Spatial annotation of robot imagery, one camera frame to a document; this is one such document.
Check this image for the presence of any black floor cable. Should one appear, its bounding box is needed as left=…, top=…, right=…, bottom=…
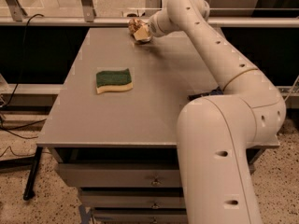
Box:
left=0, top=13, right=48, bottom=159

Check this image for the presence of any green and yellow sponge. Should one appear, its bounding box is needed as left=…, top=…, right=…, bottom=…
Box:
left=96, top=69, right=133, bottom=94

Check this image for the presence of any blue snack packet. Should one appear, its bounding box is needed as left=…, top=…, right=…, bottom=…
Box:
left=188, top=87, right=223, bottom=101

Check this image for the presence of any bottom grey drawer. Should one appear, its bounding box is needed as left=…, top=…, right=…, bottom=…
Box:
left=93, top=208, right=188, bottom=224

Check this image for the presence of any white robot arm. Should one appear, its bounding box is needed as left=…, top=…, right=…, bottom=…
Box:
left=147, top=0, right=286, bottom=224

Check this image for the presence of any metal window rail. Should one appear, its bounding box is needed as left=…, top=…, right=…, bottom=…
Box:
left=0, top=16, right=299, bottom=29

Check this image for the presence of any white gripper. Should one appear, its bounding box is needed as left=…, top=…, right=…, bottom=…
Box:
left=134, top=9, right=174, bottom=42

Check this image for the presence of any black table leg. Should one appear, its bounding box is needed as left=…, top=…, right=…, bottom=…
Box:
left=23, top=147, right=43, bottom=201

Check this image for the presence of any grey drawer cabinet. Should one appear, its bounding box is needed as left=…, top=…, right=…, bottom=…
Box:
left=36, top=26, right=280, bottom=224

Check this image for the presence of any middle grey drawer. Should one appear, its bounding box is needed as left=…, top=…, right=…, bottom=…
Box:
left=78, top=188, right=185, bottom=209

